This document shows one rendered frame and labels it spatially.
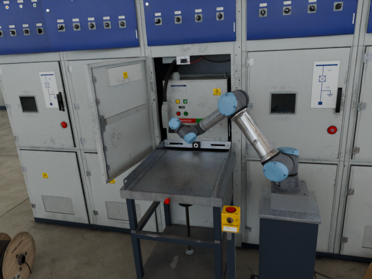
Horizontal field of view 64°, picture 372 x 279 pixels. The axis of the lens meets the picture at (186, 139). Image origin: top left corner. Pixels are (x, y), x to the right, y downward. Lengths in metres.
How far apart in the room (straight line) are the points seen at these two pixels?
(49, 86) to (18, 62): 0.34
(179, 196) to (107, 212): 1.31
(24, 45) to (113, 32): 0.78
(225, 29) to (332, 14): 0.64
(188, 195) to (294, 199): 0.58
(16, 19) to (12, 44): 0.20
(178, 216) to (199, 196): 0.97
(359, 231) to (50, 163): 2.61
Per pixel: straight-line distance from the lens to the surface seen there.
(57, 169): 2.97
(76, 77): 2.56
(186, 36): 2.14
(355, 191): 2.41
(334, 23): 2.10
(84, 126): 2.63
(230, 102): 1.55
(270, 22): 2.07
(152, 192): 1.76
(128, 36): 2.27
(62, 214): 3.21
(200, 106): 2.24
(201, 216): 2.57
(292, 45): 2.10
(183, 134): 1.83
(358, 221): 2.53
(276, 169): 1.55
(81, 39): 2.35
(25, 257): 2.72
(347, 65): 2.13
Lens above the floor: 1.67
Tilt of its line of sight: 18 degrees down
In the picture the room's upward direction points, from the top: 4 degrees counter-clockwise
